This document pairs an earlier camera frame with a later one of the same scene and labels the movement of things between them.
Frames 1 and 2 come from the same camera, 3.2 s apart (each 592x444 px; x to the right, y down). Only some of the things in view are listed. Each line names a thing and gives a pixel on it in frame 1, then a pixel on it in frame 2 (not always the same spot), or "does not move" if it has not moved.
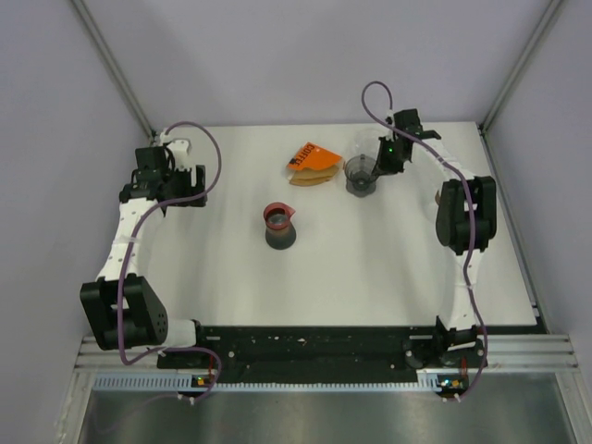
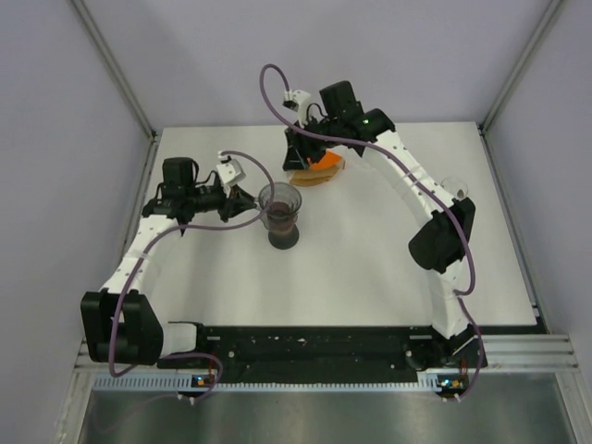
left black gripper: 191,191 -> 238,203
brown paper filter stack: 312,176 does not move
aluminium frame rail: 507,351 does not move
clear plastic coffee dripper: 360,178 -> 283,211
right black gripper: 383,168 -> 299,151
